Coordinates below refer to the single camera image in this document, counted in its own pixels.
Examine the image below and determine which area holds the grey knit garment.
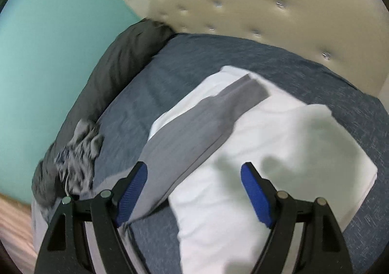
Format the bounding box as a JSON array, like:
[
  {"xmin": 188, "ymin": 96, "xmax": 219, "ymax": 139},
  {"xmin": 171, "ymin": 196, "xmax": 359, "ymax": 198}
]
[{"xmin": 124, "ymin": 75, "xmax": 271, "ymax": 223}]

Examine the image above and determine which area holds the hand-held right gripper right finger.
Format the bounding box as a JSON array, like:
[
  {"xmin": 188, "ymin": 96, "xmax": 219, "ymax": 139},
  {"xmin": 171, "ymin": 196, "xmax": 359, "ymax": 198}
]
[{"xmin": 240, "ymin": 162, "xmax": 354, "ymax": 274}]

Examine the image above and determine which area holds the crumpled grey patterned cloth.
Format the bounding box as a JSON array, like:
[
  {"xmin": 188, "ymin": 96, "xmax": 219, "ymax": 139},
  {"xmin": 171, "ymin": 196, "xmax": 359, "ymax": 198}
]
[{"xmin": 54, "ymin": 119, "xmax": 104, "ymax": 198}]

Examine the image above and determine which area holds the blue-grey bed sheet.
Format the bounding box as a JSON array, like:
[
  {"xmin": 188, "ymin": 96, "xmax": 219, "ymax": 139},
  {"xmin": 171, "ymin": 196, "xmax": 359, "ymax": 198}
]
[{"xmin": 88, "ymin": 32, "xmax": 389, "ymax": 274}]

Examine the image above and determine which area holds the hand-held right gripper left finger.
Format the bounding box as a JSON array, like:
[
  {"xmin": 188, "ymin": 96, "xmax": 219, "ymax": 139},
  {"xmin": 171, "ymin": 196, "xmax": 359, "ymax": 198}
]
[{"xmin": 34, "ymin": 161, "xmax": 149, "ymax": 274}]

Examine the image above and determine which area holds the dark grey pillow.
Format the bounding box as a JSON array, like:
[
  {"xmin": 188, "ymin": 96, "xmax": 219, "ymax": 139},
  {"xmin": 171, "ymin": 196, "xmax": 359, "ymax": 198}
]
[{"xmin": 32, "ymin": 18, "xmax": 177, "ymax": 209}]

